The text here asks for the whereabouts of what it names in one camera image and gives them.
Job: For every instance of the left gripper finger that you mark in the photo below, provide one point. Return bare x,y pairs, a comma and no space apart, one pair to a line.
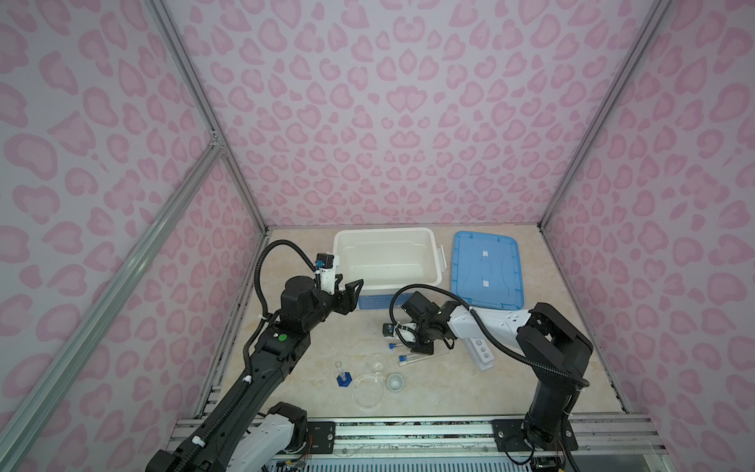
339,304
351,295

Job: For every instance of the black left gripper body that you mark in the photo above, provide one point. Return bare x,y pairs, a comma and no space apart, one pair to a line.
327,301

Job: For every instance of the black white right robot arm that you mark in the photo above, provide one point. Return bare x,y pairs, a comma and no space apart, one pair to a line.
541,338

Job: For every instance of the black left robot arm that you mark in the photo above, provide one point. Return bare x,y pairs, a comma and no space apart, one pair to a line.
278,349

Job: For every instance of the diagonal aluminium frame bar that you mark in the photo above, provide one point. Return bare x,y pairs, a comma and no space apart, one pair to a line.
40,404

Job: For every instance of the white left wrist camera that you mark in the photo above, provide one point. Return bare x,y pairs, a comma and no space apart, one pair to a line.
327,272

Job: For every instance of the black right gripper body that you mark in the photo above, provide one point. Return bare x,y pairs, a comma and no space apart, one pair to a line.
424,325

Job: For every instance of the clear glass petri dish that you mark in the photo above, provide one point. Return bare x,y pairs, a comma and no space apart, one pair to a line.
368,391

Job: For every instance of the white test tube rack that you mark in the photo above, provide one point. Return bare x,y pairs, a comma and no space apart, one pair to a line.
480,353

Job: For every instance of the white plastic storage bin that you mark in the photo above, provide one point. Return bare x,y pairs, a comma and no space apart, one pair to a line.
387,260

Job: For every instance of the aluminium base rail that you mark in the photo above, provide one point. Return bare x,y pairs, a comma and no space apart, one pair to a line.
593,442

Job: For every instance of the blue plastic bin lid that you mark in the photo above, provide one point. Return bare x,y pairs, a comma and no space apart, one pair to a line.
486,271

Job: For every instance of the small cylinder blue hexagonal base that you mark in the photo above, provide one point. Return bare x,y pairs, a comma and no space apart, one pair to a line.
343,377

